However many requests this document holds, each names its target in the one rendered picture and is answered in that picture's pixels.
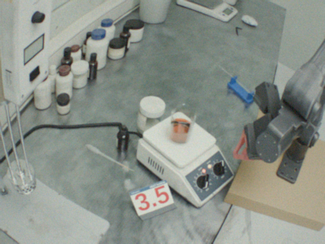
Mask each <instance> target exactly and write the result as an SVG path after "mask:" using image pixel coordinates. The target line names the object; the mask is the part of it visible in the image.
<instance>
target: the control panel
mask: <svg viewBox="0 0 325 244"><path fill-rule="evenodd" d="M220 161H224V174H223V175H221V176H217V175H215V174H214V172H213V166H214V165H215V164H216V163H219V162H220ZM208 165H211V168H209V167H208ZM203 169H205V172H204V173H203V172H202V170H203ZM205 174H209V185H208V187H207V188H205V189H200V188H199V187H198V185H197V179H198V177H199V176H201V175H205ZM232 176H233V174H232V172H231V170H230V168H229V166H228V165H227V163H226V161H225V159H224V158H223V156H222V154H221V153H220V151H217V152H216V153H215V154H214V155H212V156H211V157H210V158H208V159H207V160H206V161H205V162H203V163H202V164H201V165H199V166H198V167H197V168H195V169H194V170H193V171H191V172H190V173H189V174H187V175H186V176H185V178H186V179H187V181H188V182H189V184H190V185H191V187H192V188H193V190H194V191H195V193H196V194H197V196H198V197H199V199H200V200H201V201H203V200H205V199H206V198H207V197H208V196H210V195H211V194H212V193H213V192H215V191H216V190H217V189H218V188H219V187H221V186H222V185H223V184H224V183H225V182H226V181H227V180H228V179H230V178H231V177H232Z"/></svg>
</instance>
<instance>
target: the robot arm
mask: <svg viewBox="0 0 325 244"><path fill-rule="evenodd" d="M253 101H254V102H255V103H256V105H257V106H258V107H259V109H260V111H261V112H262V113H263V114H265V115H264V116H262V117H260V118H259V119H257V120H255V121H254V122H253V123H247V124H246V125H245V126H244V129H243V132H242V135H241V138H240V140H239V143H238V144H237V146H236V148H235V150H234V151H233V158H234V159H241V160H246V161H254V160H262V161H264V162H266V163H274V162H275V161H276V160H277V159H278V158H279V157H280V156H281V155H282V154H283V153H284V152H285V154H284V156H283V159H282V161H281V163H280V166H279V168H278V170H277V172H276V175H277V177H279V178H281V179H283V180H285V181H287V182H288V183H290V184H294V183H295V182H296V180H297V178H298V175H299V172H300V170H301V167H302V163H303V160H304V158H305V154H306V152H307V150H308V148H311V147H313V146H314V145H315V143H316V142H317V140H318V139H319V136H320V134H319V133H318V130H319V128H320V126H321V124H322V123H321V121H322V117H323V113H324V109H325V35H324V40H323V42H322V43H321V45H320V46H319V48H318V49H317V51H316V52H315V54H314V55H313V56H312V57H311V58H310V59H309V60H308V61H307V62H306V63H305V64H303V65H302V66H301V67H300V68H298V69H297V70H296V72H295V73H294V74H293V76H292V78H290V79H289V80H288V82H287V84H286V86H285V88H284V91H283V94H282V97H281V99H280V96H279V91H278V87H277V85H275V84H272V83H269V82H266V81H264V82H263V83H261V84H260V85H258V86H257V87H255V94H254V97H253ZM244 143H245V144H246V147H245V148H244V150H243V151H242V154H238V151H239V150H240V148H241V147H242V146H243V144H244ZM284 165H285V166H284Z"/></svg>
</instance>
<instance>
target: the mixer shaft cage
mask: <svg viewBox="0 0 325 244"><path fill-rule="evenodd" d="M4 107H5V111H6V117H7V123H8V129H9V134H10V138H11V143H12V148H13V152H14V156H15V160H14V161H13V162H12V163H10V160H9V156H8V152H7V148H6V144H5V140H4V136H3V131H2V126H1V121H0V136H1V141H2V145H3V149H4V152H5V156H6V160H7V163H8V170H7V175H8V178H9V181H10V182H11V185H12V187H13V189H14V190H15V191H16V192H17V193H19V194H21V195H28V194H30V193H32V192H33V191H34V190H35V188H36V185H37V182H36V178H35V171H34V168H33V166H32V165H31V163H30V162H28V158H27V154H26V149H25V144H24V139H23V132H22V126H21V120H20V112H19V106H18V105H15V108H16V116H17V122H18V129H19V135H20V140H21V145H22V150H23V155H24V159H25V160H23V159H18V154H17V150H16V145H15V141H14V136H13V130H12V125H11V119H10V113H9V104H7V105H4Z"/></svg>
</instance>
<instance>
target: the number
mask: <svg viewBox="0 0 325 244"><path fill-rule="evenodd" d="M132 198H133V200H134V203H135V205H136V207H137V210H138V212H139V213H141V212H144V211H147V210H149V209H152V208H155V207H158V206H160V205H163V204H165V203H168V202H171V201H172V199H171V196H170V193H169V190H168V187H167V184H163V185H160V186H158V187H155V188H152V189H149V190H147V191H143V192H140V193H137V194H134V195H132Z"/></svg>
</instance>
